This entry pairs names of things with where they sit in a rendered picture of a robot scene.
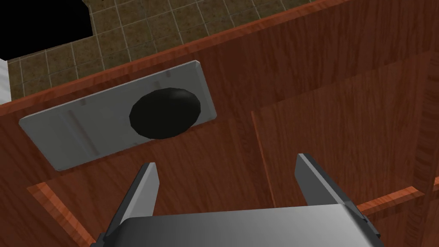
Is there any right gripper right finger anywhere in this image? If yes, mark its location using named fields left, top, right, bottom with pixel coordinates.
left=294, top=153, right=365, bottom=220

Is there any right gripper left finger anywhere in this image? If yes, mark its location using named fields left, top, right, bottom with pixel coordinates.
left=104, top=162, right=160, bottom=237

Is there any grey metal lock plate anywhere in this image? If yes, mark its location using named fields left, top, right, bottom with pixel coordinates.
left=18, top=60, right=217, bottom=172

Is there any brown wooden door leaf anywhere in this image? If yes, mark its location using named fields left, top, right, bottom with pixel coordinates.
left=0, top=0, right=439, bottom=247

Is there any black round door knob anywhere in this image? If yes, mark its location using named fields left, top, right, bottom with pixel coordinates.
left=129, top=87, right=202, bottom=140

